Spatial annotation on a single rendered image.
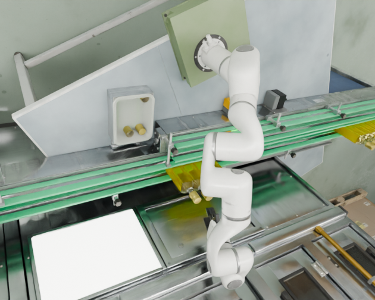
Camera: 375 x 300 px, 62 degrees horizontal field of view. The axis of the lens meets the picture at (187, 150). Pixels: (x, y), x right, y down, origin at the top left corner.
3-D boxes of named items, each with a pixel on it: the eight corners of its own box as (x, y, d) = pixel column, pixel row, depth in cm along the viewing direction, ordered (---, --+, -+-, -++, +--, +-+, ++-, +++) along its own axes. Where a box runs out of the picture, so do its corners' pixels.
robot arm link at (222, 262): (243, 202, 95) (241, 259, 102) (203, 208, 92) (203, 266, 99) (256, 216, 87) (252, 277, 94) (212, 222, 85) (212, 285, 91)
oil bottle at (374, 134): (341, 125, 204) (380, 149, 184) (344, 118, 201) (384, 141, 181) (347, 124, 206) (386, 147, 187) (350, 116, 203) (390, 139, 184)
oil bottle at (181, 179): (162, 166, 146) (183, 196, 131) (163, 157, 143) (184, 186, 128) (172, 164, 149) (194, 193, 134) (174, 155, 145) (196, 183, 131)
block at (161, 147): (152, 145, 144) (158, 153, 139) (153, 128, 139) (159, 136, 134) (159, 144, 146) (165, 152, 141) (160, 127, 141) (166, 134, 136)
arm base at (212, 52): (188, 44, 122) (206, 58, 111) (215, 25, 122) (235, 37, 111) (204, 74, 133) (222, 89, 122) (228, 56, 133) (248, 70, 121)
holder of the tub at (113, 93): (108, 144, 141) (113, 154, 135) (106, 88, 125) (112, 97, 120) (144, 138, 148) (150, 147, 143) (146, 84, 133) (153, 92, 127)
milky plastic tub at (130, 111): (108, 136, 137) (114, 146, 131) (106, 88, 124) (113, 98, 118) (144, 130, 145) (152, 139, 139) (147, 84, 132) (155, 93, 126)
